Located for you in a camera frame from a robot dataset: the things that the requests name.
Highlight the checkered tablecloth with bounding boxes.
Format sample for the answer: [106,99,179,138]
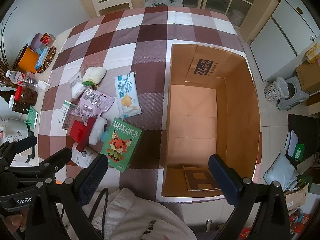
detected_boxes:
[41,6,247,205]

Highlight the pile of colourful packets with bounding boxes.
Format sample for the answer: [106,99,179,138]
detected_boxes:
[287,209,316,240]

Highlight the brown cardboard piece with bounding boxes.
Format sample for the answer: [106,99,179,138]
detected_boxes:
[285,182,310,210]

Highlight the white papers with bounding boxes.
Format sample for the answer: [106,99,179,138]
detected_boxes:
[285,129,299,158]

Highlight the small cardboard box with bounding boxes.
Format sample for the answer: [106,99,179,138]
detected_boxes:
[295,61,320,94]

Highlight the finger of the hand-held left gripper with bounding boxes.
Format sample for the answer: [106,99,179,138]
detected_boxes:
[10,147,73,183]
[0,134,38,169]

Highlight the blue white fluffy pompom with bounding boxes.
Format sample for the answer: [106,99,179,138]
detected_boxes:
[88,117,108,146]

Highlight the white packet with dark circle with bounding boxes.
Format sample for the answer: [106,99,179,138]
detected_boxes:
[71,142,99,169]

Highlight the pink label plastic bottle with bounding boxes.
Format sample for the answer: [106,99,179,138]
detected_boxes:
[5,70,27,85]

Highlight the green toy bricks box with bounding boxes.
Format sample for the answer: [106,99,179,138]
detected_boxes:
[100,117,145,173]

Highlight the white green medicine box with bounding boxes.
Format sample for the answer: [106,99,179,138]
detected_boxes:
[53,100,76,130]

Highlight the floral chair cushion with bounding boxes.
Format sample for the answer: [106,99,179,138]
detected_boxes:
[144,0,184,8]

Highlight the person's left hand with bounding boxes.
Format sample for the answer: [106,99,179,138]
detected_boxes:
[4,211,28,231]

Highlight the green white small stand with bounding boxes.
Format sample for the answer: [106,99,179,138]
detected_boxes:
[25,107,39,128]

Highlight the large cardboard box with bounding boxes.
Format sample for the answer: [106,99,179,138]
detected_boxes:
[160,43,262,198]

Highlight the dark floor mat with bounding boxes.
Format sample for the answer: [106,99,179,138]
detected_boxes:
[287,114,320,155]

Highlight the patterned waste bin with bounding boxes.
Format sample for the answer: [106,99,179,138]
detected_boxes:
[264,77,289,102]

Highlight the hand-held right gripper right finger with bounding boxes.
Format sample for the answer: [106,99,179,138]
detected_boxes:
[208,154,298,240]

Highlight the orange box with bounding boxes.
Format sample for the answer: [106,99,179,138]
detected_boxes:
[14,44,40,74]

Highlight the white cabinet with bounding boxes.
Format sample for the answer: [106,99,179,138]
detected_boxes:
[250,0,320,80]

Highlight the purple bowl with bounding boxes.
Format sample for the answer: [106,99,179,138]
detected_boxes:
[30,33,48,53]

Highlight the red can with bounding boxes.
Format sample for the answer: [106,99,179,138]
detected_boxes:
[40,32,56,46]

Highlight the yellow packet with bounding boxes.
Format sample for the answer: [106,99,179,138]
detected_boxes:
[304,41,320,64]

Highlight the light blue plastic bag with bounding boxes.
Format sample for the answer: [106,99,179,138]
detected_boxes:
[263,151,298,192]

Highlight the white plush toy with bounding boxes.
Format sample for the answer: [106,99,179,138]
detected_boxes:
[82,66,107,88]

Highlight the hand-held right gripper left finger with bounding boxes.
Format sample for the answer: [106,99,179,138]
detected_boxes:
[24,154,110,240]

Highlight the light blue small box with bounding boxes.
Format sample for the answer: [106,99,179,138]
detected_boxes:
[34,47,50,70]

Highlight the white cartoon print kettle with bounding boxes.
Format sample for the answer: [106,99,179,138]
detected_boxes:
[0,116,37,165]

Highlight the clear plastic bag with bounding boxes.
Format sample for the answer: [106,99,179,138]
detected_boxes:
[68,68,87,99]

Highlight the red plastic box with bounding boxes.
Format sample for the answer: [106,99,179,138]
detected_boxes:
[69,117,97,152]

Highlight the white blue biscuit packet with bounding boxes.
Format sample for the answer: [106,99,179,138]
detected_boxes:
[114,71,142,119]

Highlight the green flat box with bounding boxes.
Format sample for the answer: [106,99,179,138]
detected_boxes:
[292,144,306,159]

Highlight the black cable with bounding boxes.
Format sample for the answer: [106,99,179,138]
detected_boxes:
[86,188,110,222]

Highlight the brown woven trivet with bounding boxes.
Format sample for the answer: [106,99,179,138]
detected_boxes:
[37,46,57,73]

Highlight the white fleece garment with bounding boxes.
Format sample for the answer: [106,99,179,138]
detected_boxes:
[82,189,198,240]

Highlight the grey plastic stool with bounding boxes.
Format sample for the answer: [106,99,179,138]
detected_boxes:
[275,76,317,112]

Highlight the clear plastic bottle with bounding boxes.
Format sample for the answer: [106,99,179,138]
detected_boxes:
[24,71,39,89]

